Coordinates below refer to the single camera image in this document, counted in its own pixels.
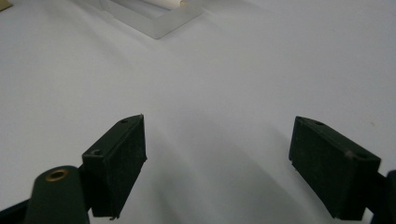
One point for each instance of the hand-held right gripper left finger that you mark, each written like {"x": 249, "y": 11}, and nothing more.
{"x": 120, "y": 165}

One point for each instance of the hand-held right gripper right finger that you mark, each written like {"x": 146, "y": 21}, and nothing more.
{"x": 333, "y": 168}

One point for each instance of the clear plastic pencil case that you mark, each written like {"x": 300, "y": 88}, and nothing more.
{"x": 155, "y": 23}

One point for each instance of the white pen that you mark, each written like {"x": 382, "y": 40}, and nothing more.
{"x": 166, "y": 3}

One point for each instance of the wooden table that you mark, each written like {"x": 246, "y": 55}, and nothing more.
{"x": 4, "y": 4}

